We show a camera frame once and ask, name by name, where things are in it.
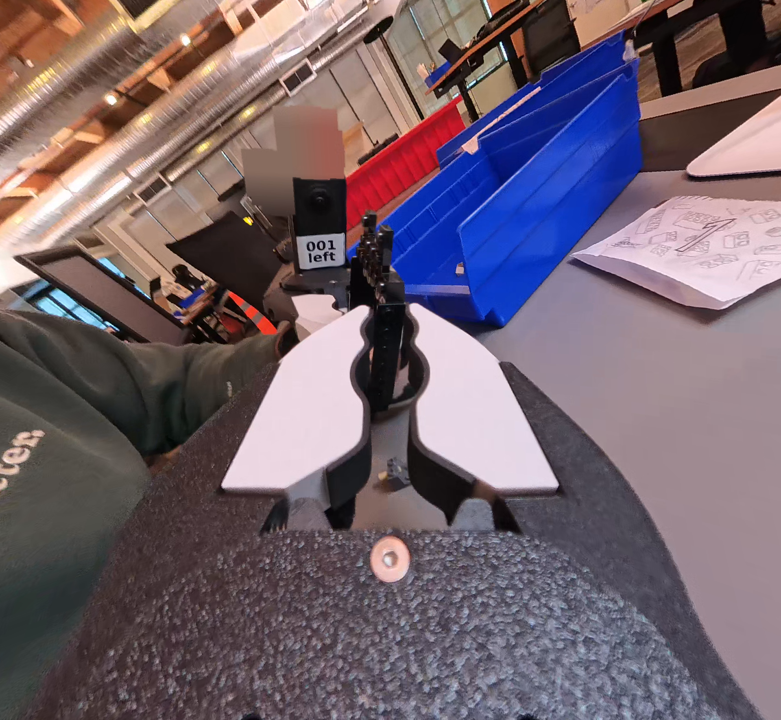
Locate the person's left forearm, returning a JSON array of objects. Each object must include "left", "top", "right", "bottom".
[{"left": 0, "top": 309, "right": 294, "bottom": 455}]

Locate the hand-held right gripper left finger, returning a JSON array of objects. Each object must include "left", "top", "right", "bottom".
[{"left": 223, "top": 305, "right": 373, "bottom": 507}]

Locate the red plastic bin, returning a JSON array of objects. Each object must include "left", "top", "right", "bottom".
[{"left": 346, "top": 98, "right": 469, "bottom": 234}]

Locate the person's left hand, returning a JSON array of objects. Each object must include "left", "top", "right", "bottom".
[{"left": 270, "top": 320, "right": 302, "bottom": 358}]

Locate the blue plastic bin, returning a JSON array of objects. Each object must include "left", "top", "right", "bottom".
[
  {"left": 456, "top": 59, "right": 645, "bottom": 331},
  {"left": 352, "top": 34, "right": 629, "bottom": 296}
]

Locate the silver ventilation duct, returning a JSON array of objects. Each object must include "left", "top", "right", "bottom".
[{"left": 0, "top": 0, "right": 410, "bottom": 190}]

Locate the dark wooden table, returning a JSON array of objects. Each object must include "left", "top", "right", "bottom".
[{"left": 423, "top": 0, "right": 552, "bottom": 125}]

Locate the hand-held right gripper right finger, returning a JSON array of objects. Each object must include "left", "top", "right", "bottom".
[{"left": 403, "top": 303, "right": 560, "bottom": 499}]

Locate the black lego car chassis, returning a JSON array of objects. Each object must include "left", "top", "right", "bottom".
[{"left": 348, "top": 212, "right": 429, "bottom": 418}]

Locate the black monitor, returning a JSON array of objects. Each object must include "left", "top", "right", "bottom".
[{"left": 13, "top": 244, "right": 162, "bottom": 345}]

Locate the brown wooden table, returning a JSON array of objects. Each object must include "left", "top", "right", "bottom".
[{"left": 633, "top": 0, "right": 781, "bottom": 96}]

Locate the white printed paper bag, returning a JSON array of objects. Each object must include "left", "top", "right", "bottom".
[{"left": 570, "top": 194, "right": 781, "bottom": 313}]

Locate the white book stand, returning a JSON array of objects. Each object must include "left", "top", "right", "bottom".
[{"left": 685, "top": 95, "right": 781, "bottom": 181}]

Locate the person's torso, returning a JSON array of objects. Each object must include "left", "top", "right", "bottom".
[{"left": 0, "top": 342, "right": 156, "bottom": 720}]

